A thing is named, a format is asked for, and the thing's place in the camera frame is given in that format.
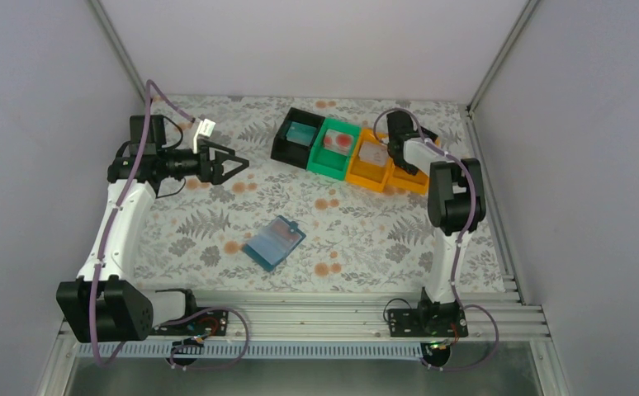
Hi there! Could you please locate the blue leather card holder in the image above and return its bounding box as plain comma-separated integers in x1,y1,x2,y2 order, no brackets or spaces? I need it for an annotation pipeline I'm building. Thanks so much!
242,215,306,272

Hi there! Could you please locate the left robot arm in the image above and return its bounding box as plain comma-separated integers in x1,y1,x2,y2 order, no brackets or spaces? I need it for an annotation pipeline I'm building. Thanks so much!
56,115,249,343

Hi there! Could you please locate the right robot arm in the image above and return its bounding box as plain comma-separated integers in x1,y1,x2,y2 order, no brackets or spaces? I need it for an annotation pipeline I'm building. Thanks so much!
386,109,486,336

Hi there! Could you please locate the teal VIP card stack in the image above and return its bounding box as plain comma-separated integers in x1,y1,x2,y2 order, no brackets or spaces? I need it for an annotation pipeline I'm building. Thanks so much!
286,122,316,147

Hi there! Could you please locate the white red patterned card stack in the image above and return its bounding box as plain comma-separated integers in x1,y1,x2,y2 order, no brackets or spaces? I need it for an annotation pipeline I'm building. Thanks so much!
323,130,354,156

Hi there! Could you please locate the yellow bin with white cards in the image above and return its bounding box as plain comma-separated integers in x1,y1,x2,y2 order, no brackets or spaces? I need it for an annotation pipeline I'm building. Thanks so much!
345,129,395,192

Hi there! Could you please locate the white VIP card stack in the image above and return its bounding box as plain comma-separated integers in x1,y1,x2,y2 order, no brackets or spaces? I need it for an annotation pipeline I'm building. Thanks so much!
358,141,390,167

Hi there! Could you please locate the yellow bin with red cards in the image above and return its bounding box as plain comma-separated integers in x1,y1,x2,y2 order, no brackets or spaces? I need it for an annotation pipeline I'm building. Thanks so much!
386,139,439,195

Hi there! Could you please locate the black storage bin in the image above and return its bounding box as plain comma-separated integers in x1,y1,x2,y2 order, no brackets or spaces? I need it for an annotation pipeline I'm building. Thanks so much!
270,107,325,169

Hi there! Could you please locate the green storage bin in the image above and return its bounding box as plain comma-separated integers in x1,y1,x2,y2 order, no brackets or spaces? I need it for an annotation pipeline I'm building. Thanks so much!
306,118,361,181

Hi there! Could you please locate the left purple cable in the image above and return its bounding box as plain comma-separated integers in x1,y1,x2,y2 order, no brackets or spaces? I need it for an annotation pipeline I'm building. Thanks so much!
88,79,250,375

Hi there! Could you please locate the purple cable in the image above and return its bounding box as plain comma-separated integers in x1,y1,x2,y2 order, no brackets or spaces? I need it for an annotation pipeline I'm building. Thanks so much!
372,107,500,374
88,79,250,375

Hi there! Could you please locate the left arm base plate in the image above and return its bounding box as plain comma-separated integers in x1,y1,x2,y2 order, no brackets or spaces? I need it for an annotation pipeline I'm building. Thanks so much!
149,308,230,337

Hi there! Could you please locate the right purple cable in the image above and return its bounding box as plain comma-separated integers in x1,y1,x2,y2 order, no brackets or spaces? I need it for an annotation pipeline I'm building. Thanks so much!
372,107,500,374

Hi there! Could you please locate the slotted grey cable duct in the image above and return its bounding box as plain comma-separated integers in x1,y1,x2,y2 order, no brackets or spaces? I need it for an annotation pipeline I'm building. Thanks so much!
74,340,451,361

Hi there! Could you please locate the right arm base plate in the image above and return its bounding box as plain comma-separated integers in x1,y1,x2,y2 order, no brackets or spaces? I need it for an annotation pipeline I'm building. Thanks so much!
386,309,469,338

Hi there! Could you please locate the aluminium frame rail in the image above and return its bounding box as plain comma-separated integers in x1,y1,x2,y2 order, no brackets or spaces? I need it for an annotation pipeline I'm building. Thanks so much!
59,292,553,342

